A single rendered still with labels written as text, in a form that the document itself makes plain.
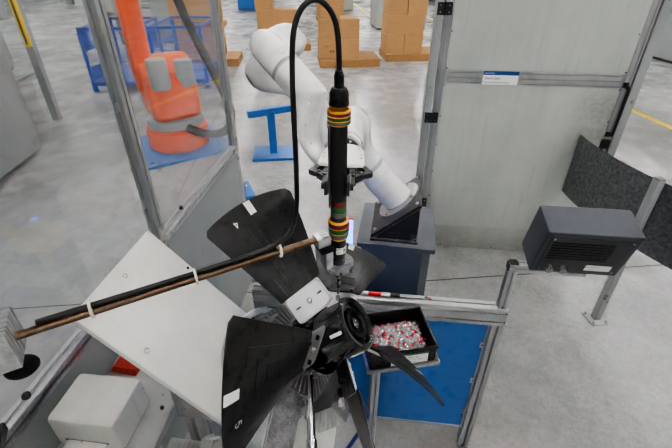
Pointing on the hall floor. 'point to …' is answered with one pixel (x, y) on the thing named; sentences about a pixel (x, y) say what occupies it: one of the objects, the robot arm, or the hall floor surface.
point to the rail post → (479, 384)
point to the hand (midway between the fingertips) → (337, 184)
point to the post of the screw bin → (373, 401)
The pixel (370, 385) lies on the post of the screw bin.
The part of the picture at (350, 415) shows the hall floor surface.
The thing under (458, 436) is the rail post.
